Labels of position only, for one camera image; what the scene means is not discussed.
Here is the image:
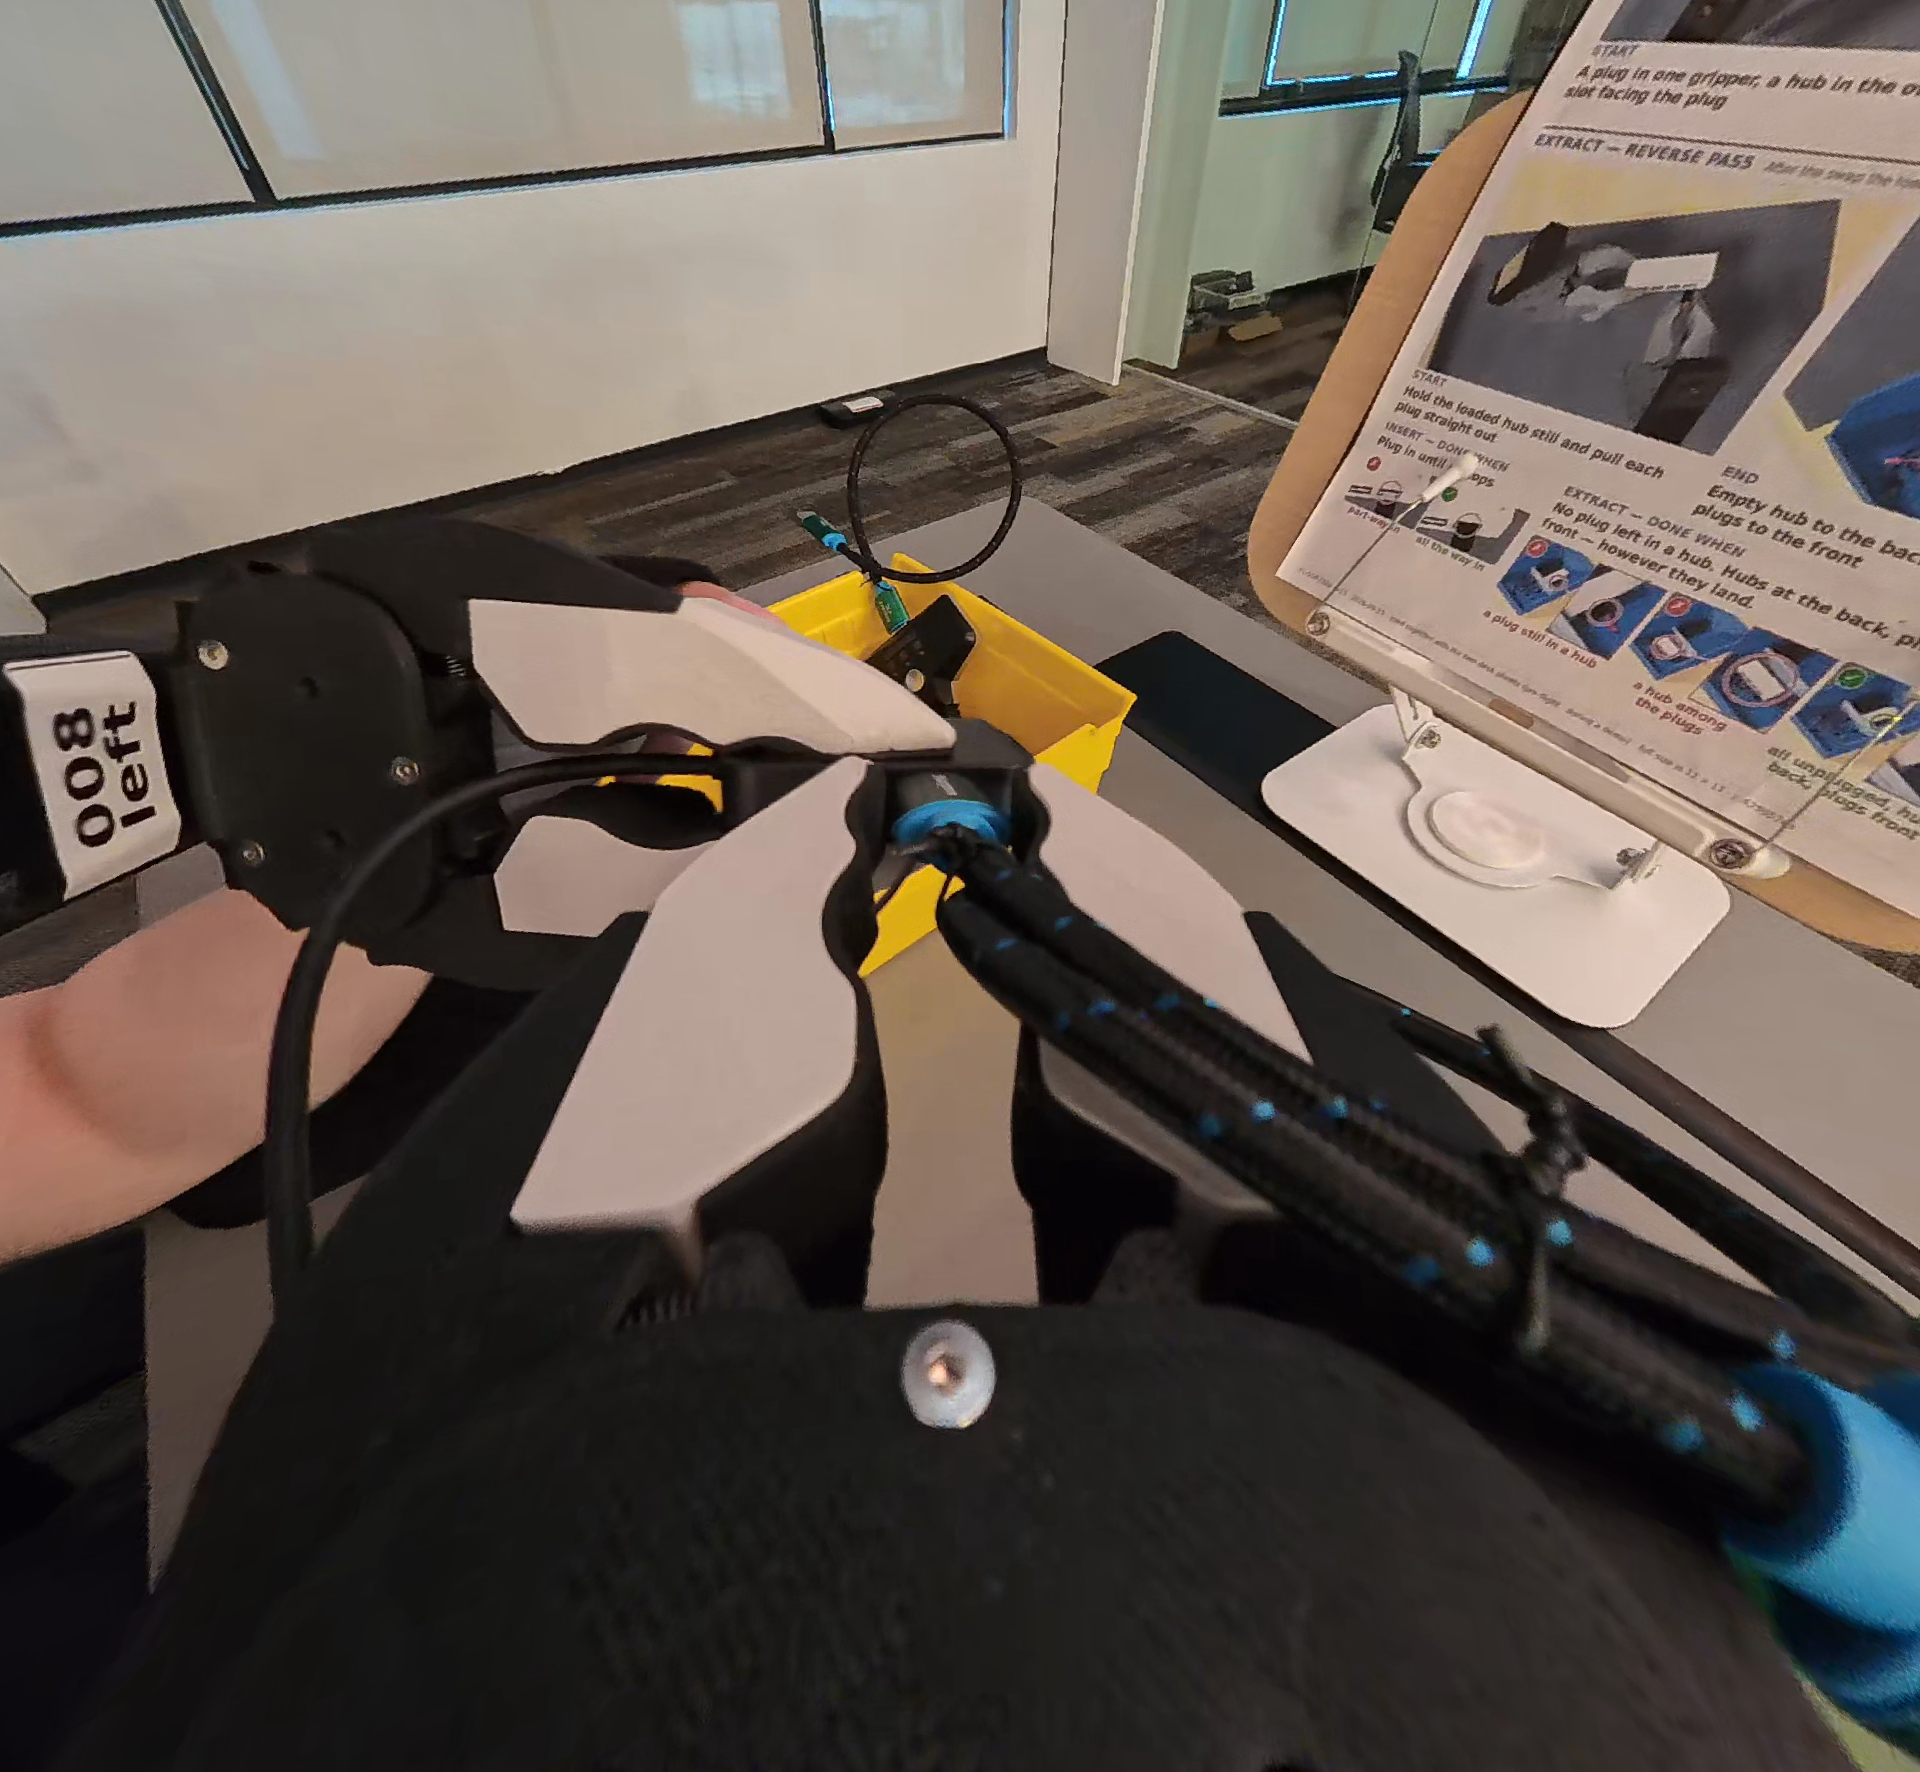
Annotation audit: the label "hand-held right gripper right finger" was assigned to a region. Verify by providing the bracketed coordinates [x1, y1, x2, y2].
[1015, 768, 1386, 1231]

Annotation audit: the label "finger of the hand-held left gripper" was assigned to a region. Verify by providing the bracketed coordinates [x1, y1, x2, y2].
[467, 589, 963, 760]
[486, 757, 794, 949]

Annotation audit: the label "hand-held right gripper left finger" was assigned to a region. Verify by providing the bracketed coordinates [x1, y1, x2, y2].
[509, 757, 896, 1238]

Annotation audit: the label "yellow plastic bin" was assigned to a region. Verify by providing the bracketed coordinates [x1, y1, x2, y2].
[613, 557, 1141, 980]

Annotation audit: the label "thin braided cable green plugs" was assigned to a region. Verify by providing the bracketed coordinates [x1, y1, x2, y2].
[792, 396, 1028, 670]

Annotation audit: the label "braided hdmi cable green plugs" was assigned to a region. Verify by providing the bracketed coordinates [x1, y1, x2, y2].
[851, 768, 1920, 1726]

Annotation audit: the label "black square hub lead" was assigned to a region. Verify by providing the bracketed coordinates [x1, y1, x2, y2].
[265, 748, 738, 1323]

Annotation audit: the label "person's left forearm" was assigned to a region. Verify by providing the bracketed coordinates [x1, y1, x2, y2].
[0, 917, 452, 1266]

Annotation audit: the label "black mat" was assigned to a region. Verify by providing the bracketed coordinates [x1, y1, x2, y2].
[1099, 634, 1416, 827]

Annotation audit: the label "white stand base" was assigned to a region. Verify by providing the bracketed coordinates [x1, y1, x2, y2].
[1261, 700, 1735, 1029]

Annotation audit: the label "instruction sheet on stand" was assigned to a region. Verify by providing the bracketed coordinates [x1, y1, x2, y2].
[1245, 85, 1920, 958]

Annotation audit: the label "printed instruction sheet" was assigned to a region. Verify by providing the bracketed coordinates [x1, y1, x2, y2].
[1277, 0, 1920, 925]

